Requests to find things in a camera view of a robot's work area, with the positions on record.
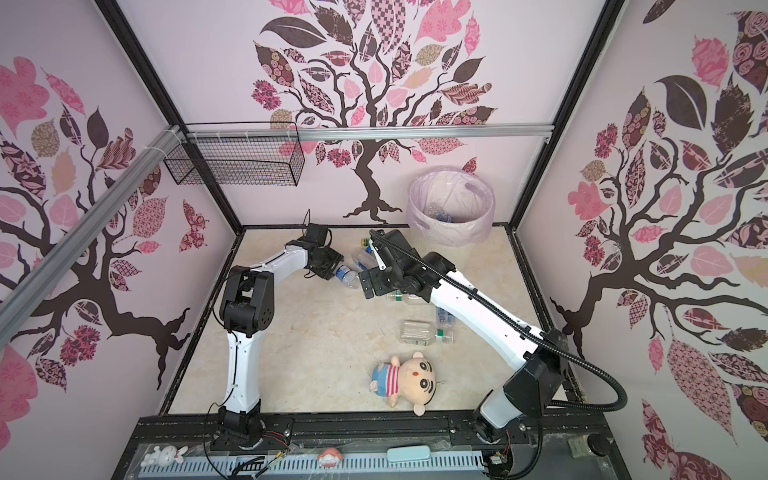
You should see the white bunny figurine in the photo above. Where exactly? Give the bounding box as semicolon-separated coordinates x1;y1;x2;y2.
140;445;188;467

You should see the aluminium rail left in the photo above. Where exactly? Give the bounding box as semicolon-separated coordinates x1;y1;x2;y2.
1;125;183;345

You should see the black corrugated right cable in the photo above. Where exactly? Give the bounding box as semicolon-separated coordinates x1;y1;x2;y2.
370;230;629;413

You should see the teal eraser block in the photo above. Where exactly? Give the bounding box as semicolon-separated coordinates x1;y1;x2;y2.
386;445;431;463

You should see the white cable duct strip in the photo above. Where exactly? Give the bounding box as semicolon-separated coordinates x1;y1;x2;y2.
133;451;484;479

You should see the upright blue label water bottle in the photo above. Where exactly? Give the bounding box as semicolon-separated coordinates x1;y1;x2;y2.
436;308;456;329

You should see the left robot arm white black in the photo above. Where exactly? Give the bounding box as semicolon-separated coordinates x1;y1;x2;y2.
217;223;343;449

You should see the clear bottle green cap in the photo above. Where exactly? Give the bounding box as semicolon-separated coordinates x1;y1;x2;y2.
399;320;454;346

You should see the crushed clear bottle blue cap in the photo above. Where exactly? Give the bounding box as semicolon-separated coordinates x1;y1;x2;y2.
352;249;378;271

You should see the cartoon boy plush doll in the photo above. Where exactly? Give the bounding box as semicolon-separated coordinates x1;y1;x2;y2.
369;352;438;417

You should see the white bin pink liner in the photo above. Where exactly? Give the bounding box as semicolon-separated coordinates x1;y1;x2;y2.
406;167;496;248

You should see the red white small figurine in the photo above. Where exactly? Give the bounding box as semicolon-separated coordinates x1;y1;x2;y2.
317;447;344;469

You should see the aluminium rail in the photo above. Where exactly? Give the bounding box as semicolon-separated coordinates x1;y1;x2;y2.
186;123;554;141
1;125;183;345

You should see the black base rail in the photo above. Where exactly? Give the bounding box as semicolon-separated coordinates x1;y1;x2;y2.
111;410;630;479

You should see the aluminium rail back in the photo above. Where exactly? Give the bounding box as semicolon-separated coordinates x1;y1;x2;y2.
186;123;554;141

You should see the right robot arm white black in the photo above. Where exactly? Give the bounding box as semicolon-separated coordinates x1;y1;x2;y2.
361;230;567;442

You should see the black wire basket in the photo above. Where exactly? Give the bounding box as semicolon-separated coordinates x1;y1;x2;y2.
164;120;305;187

